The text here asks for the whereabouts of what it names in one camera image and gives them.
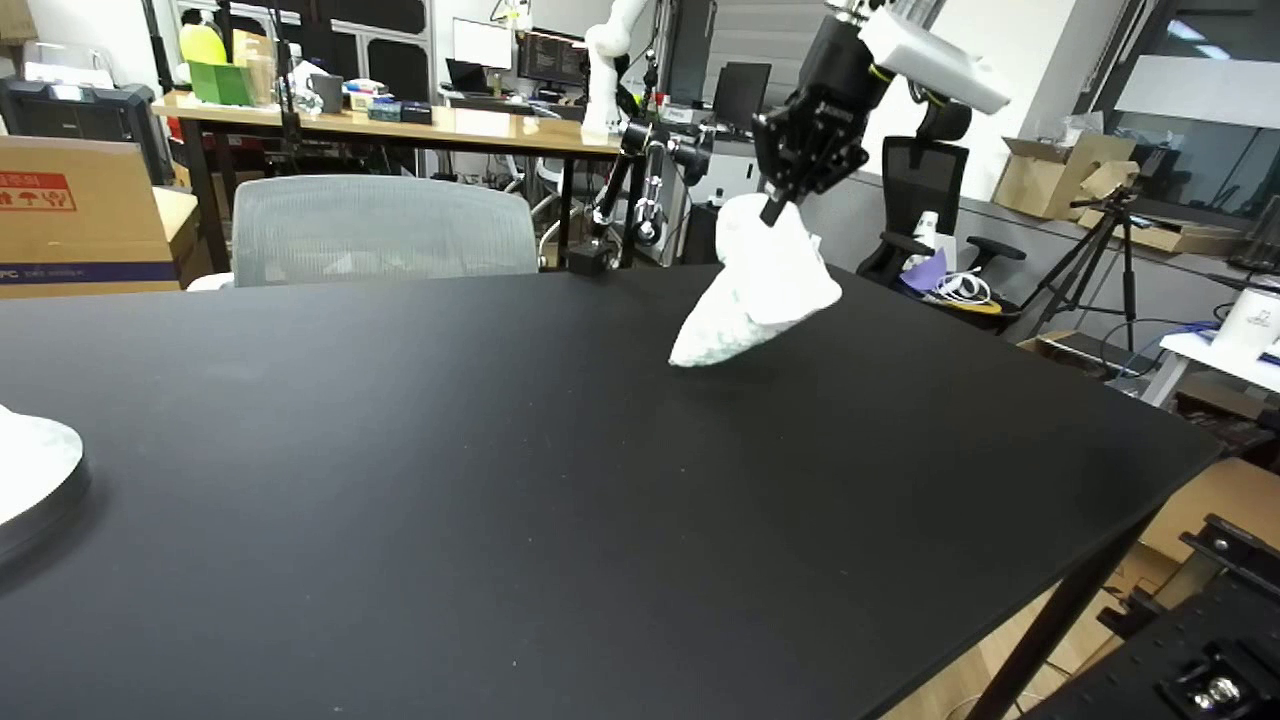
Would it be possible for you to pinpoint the flat cardboard box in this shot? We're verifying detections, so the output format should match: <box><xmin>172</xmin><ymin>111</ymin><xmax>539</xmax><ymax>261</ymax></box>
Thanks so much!
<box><xmin>1078</xmin><ymin>205</ymin><xmax>1247</xmax><ymax>257</ymax></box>

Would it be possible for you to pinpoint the white table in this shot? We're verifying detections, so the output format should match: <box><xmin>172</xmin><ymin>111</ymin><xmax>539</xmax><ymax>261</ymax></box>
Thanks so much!
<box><xmin>1140</xmin><ymin>330</ymin><xmax>1280</xmax><ymax>409</ymax></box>

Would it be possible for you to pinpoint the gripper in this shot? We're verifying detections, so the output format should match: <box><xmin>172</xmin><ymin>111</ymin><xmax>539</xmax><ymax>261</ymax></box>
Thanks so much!
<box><xmin>754</xmin><ymin>14</ymin><xmax>896</xmax><ymax>227</ymax></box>

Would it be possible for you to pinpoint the wooden desk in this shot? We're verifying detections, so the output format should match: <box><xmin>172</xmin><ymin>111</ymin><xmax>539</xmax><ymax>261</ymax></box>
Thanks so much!
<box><xmin>152</xmin><ymin>90</ymin><xmax>627</xmax><ymax>273</ymax></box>

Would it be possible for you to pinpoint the white articulated robot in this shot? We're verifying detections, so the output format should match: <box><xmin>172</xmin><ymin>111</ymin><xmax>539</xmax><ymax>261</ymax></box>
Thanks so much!
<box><xmin>583</xmin><ymin>0</ymin><xmax>653</xmax><ymax>137</ymax></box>

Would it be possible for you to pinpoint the black cabinet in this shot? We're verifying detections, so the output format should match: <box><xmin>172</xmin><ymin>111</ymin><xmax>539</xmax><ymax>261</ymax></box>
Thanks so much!
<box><xmin>170</xmin><ymin>0</ymin><xmax>437</xmax><ymax>103</ymax></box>

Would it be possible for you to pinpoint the grey mesh office chair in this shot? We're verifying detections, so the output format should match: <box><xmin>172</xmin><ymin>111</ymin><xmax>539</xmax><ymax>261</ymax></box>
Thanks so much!
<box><xmin>188</xmin><ymin>175</ymin><xmax>541</xmax><ymax>292</ymax></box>

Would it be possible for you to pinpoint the dark monitor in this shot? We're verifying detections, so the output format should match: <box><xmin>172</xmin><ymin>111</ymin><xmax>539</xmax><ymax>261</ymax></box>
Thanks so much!
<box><xmin>711</xmin><ymin>61</ymin><xmax>774</xmax><ymax>132</ymax></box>

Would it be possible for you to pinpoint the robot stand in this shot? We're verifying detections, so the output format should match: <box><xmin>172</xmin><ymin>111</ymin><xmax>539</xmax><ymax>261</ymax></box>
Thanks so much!
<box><xmin>1025</xmin><ymin>514</ymin><xmax>1280</xmax><ymax>720</ymax></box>

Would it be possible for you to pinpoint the purple paper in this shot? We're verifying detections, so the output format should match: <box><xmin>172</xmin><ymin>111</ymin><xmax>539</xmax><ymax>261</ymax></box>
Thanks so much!
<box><xmin>899</xmin><ymin>249</ymin><xmax>950</xmax><ymax>294</ymax></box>

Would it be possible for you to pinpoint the coil of white cable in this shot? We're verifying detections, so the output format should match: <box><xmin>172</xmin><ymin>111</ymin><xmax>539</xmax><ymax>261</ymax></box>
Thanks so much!
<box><xmin>934</xmin><ymin>270</ymin><xmax>994</xmax><ymax>307</ymax></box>

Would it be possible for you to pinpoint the white cloth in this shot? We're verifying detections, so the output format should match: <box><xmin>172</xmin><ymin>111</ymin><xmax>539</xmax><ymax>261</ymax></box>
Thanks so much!
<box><xmin>668</xmin><ymin>193</ymin><xmax>843</xmax><ymax>369</ymax></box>

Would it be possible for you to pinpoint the white round stand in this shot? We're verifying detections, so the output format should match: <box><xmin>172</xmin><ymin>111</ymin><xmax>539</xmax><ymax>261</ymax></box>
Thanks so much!
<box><xmin>0</xmin><ymin>405</ymin><xmax>91</xmax><ymax>567</ymax></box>

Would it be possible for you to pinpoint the laptop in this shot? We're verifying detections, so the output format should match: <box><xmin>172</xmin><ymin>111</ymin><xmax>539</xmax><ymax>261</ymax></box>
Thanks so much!
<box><xmin>445</xmin><ymin>58</ymin><xmax>493</xmax><ymax>97</ymax></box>

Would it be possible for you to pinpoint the black office chair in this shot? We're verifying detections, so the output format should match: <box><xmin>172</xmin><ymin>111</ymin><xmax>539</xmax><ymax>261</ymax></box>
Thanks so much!
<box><xmin>857</xmin><ymin>100</ymin><xmax>1028</xmax><ymax>323</ymax></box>

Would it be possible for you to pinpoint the green box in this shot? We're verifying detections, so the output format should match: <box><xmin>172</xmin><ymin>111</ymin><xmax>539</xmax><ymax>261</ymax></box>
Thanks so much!
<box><xmin>187</xmin><ymin>60</ymin><xmax>257</xmax><ymax>107</ymax></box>

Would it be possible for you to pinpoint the window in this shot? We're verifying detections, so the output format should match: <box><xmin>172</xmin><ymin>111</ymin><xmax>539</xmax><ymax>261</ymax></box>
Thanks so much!
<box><xmin>1078</xmin><ymin>0</ymin><xmax>1280</xmax><ymax>223</ymax></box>

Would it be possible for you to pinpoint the camera on tripod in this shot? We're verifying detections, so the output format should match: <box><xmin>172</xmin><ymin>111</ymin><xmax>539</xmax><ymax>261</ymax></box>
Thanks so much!
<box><xmin>1018</xmin><ymin>185</ymin><xmax>1153</xmax><ymax>353</ymax></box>

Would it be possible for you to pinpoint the white box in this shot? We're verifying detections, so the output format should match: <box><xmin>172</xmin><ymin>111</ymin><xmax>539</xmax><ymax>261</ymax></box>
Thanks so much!
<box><xmin>1211</xmin><ymin>287</ymin><xmax>1280</xmax><ymax>354</ymax></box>

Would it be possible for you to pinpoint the monitor with lit screen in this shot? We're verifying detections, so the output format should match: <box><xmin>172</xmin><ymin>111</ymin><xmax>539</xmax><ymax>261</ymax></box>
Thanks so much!
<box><xmin>516</xmin><ymin>29</ymin><xmax>591</xmax><ymax>90</ymax></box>

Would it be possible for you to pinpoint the white monitor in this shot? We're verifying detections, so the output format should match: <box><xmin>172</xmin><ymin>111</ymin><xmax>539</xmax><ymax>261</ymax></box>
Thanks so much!
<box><xmin>452</xmin><ymin>17</ymin><xmax>514</xmax><ymax>71</ymax></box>

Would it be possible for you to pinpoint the large cardboard box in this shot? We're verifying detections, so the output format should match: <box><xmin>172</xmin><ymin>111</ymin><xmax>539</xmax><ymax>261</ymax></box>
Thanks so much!
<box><xmin>0</xmin><ymin>135</ymin><xmax>201</xmax><ymax>300</ymax></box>

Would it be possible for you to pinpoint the black equipment case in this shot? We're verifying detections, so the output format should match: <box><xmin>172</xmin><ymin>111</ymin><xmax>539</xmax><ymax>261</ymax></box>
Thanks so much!
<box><xmin>0</xmin><ymin>78</ymin><xmax>177</xmax><ymax>187</ymax></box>

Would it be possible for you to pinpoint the open cardboard box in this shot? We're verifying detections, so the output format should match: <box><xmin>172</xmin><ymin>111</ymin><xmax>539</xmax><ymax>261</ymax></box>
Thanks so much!
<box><xmin>992</xmin><ymin>130</ymin><xmax>1141</xmax><ymax>222</ymax></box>

